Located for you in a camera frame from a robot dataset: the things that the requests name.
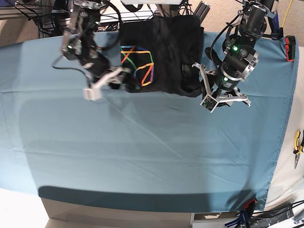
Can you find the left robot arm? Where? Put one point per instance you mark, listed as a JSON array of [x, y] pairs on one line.
[[242, 33]]

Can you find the dark grey T-shirt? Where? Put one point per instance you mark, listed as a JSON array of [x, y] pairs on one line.
[[160, 53]]

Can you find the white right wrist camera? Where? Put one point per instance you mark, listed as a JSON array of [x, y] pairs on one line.
[[93, 94]]

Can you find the yellow handled pliers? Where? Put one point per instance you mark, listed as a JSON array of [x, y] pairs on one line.
[[298, 147]]

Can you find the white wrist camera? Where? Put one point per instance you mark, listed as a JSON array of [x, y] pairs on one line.
[[209, 103], [93, 94]]

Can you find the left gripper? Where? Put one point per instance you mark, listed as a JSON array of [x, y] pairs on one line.
[[222, 84]]

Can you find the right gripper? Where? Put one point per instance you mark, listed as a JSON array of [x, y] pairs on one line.
[[100, 66]]

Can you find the blue table cloth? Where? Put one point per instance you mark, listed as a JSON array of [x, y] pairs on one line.
[[149, 152]]

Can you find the blue black clamp top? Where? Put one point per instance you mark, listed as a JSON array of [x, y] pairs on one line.
[[276, 31]]

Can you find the black bag with cords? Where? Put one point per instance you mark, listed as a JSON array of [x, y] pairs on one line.
[[269, 218]]

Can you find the orange black clamp top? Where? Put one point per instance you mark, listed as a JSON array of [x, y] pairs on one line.
[[290, 43]]

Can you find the orange blue clamp bottom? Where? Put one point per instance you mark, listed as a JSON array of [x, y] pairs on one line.
[[244, 215]]

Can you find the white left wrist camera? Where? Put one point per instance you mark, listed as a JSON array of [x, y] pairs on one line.
[[209, 103]]

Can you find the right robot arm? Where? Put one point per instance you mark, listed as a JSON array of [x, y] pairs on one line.
[[78, 44]]

